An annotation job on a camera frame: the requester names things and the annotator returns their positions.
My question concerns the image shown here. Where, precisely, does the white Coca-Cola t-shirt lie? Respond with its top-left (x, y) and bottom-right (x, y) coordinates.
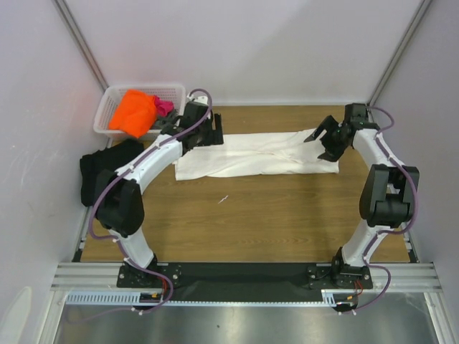
top-left (175, 129), bottom-right (339, 181)

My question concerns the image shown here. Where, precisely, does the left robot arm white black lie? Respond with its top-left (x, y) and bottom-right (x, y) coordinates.
top-left (91, 96), bottom-right (224, 287)

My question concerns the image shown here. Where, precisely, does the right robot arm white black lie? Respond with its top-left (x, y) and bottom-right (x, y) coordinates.
top-left (305, 103), bottom-right (420, 289)

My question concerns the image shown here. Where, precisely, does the grey t-shirt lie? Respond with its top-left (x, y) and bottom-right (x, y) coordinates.
top-left (152, 110), bottom-right (180, 130)

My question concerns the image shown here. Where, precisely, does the white plastic basket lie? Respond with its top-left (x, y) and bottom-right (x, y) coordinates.
top-left (93, 83), bottom-right (186, 141)

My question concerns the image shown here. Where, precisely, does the pink t-shirt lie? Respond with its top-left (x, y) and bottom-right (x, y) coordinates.
top-left (153, 95), bottom-right (175, 118)

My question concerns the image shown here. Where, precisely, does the orange t-shirt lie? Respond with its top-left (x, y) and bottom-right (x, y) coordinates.
top-left (108, 90), bottom-right (157, 138)

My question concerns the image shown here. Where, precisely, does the black folded t-shirt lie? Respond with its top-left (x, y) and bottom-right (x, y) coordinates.
top-left (80, 139), bottom-right (144, 207)

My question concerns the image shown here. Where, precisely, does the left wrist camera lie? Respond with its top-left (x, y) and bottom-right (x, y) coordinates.
top-left (186, 92), bottom-right (209, 105)

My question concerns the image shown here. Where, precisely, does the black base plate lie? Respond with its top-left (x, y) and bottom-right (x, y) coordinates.
top-left (116, 262), bottom-right (374, 302)

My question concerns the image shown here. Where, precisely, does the white slotted cable duct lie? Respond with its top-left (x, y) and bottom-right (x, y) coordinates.
top-left (66, 291), bottom-right (163, 306)

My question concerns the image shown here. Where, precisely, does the aluminium frame rail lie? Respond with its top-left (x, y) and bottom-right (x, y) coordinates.
top-left (51, 262), bottom-right (441, 292)

